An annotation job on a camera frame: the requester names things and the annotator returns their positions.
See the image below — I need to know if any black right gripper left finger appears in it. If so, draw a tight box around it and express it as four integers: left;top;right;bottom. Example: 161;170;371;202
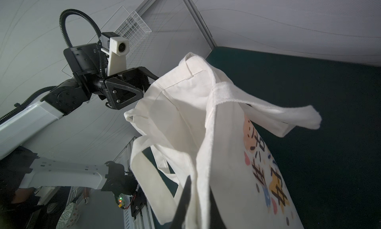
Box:
170;176;191;229

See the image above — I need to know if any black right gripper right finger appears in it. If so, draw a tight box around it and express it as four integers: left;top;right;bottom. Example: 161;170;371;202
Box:
209;189;226;229

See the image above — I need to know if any white wire basket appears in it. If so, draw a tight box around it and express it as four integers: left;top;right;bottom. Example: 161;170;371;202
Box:
115;11;152;56

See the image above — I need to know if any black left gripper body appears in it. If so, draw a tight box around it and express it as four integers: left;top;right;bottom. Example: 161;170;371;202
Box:
95;66;158;110

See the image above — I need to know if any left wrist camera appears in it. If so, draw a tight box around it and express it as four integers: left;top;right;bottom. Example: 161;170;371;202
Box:
59;9;129;82

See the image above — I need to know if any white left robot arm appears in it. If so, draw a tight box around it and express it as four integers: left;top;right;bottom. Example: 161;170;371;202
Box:
1;67;157;201

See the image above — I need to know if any white printed tote bag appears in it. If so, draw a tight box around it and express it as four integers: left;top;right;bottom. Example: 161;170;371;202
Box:
124;53;321;229

